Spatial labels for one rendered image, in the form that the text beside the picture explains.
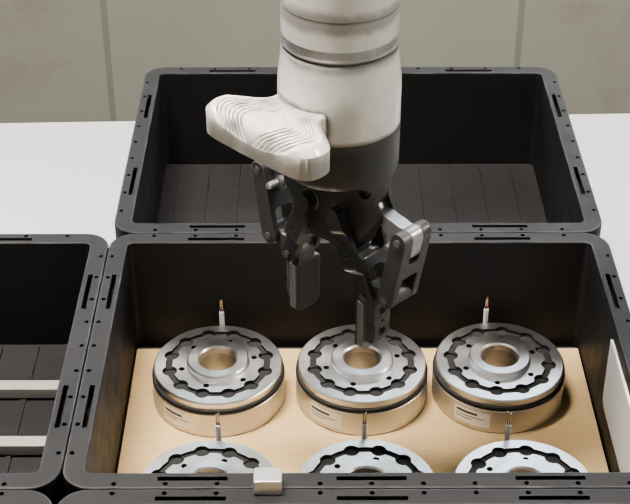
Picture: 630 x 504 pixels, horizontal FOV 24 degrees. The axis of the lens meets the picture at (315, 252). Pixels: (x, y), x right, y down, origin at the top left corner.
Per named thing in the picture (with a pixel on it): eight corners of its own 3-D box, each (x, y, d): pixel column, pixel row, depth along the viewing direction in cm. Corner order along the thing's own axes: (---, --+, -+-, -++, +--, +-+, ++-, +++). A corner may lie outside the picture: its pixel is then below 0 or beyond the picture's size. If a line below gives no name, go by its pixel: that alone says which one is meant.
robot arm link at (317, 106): (197, 133, 87) (192, 39, 84) (328, 73, 94) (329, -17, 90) (304, 189, 82) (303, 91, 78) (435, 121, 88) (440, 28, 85)
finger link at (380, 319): (361, 274, 92) (360, 338, 95) (396, 293, 90) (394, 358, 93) (377, 265, 93) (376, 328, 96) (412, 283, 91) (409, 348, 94)
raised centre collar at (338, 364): (391, 344, 117) (391, 337, 116) (394, 382, 113) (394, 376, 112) (330, 344, 117) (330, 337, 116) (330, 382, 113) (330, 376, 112)
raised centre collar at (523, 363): (522, 340, 117) (523, 334, 117) (537, 378, 113) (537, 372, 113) (462, 344, 117) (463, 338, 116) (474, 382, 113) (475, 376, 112)
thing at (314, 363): (421, 329, 119) (422, 323, 119) (429, 408, 111) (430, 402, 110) (298, 329, 119) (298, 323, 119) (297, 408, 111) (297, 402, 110)
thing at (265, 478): (282, 480, 93) (282, 466, 93) (282, 495, 92) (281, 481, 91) (254, 480, 93) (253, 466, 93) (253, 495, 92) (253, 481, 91)
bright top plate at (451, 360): (546, 324, 120) (547, 318, 119) (577, 402, 111) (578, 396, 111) (425, 331, 119) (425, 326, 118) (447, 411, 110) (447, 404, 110)
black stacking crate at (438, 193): (542, 172, 149) (552, 72, 143) (588, 348, 124) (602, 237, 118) (155, 173, 149) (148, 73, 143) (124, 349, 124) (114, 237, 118)
